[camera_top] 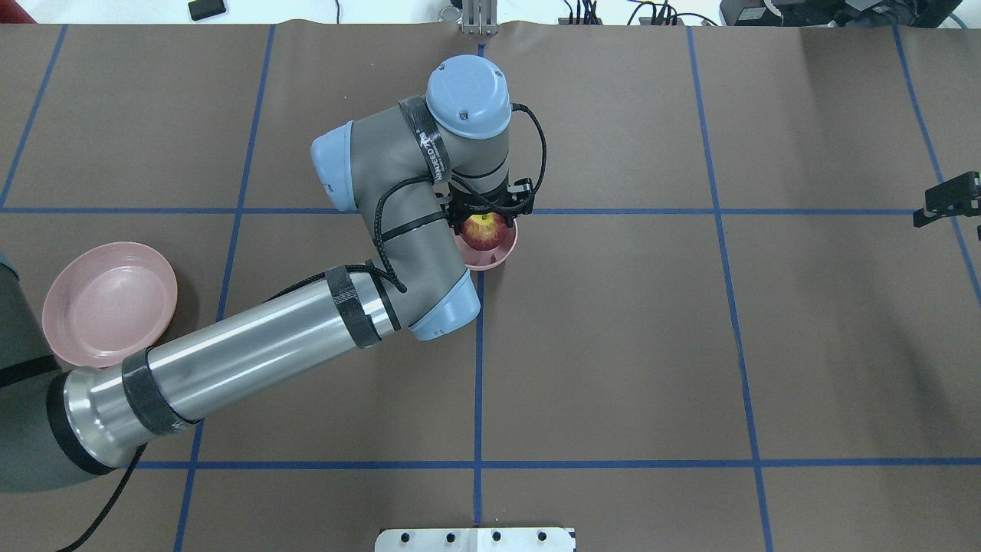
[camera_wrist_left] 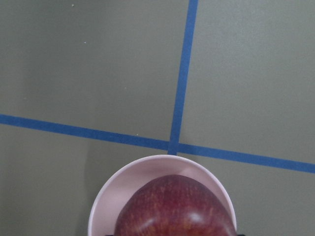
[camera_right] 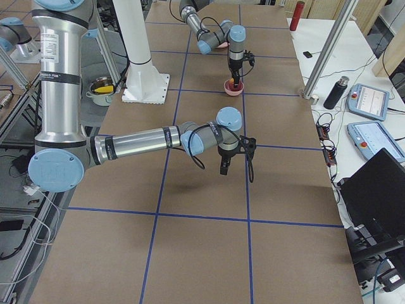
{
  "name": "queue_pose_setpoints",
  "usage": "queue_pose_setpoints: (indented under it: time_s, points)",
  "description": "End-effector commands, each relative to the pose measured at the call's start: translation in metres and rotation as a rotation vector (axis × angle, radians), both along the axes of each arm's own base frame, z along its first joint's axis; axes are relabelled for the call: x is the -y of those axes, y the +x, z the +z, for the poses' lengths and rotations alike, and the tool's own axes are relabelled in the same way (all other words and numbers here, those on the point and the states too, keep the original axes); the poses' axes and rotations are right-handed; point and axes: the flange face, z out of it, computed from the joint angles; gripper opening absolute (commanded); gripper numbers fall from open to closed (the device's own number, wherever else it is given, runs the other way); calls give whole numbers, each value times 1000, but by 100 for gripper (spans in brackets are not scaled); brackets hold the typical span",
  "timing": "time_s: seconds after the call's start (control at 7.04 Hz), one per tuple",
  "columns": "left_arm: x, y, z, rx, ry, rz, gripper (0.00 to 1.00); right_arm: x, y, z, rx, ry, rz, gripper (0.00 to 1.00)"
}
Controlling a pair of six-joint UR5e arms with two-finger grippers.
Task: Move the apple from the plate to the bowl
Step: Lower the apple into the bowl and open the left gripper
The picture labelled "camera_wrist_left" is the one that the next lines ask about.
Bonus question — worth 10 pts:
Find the red apple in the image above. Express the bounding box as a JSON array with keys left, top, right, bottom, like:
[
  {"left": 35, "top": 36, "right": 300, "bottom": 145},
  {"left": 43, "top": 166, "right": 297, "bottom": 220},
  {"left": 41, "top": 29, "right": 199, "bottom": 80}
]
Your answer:
[{"left": 114, "top": 175, "right": 237, "bottom": 236}]

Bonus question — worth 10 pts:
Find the pink bowl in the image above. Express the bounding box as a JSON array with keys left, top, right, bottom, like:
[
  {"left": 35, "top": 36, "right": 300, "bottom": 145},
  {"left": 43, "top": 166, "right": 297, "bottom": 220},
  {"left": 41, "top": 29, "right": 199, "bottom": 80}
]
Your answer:
[{"left": 87, "top": 154, "right": 237, "bottom": 236}]

